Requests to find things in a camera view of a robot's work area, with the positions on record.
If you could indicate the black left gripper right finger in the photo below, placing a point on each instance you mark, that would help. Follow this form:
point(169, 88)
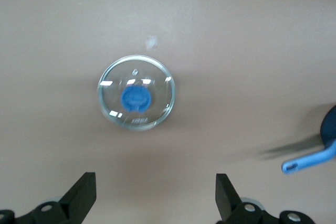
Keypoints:
point(228, 203)

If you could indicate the glass lid with blue knob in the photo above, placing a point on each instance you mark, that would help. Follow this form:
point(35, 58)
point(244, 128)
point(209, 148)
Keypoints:
point(136, 99)

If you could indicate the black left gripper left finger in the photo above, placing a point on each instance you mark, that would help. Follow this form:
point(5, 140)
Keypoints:
point(78, 200)

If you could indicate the brown table cover sheet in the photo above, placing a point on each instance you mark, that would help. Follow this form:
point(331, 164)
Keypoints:
point(236, 51)

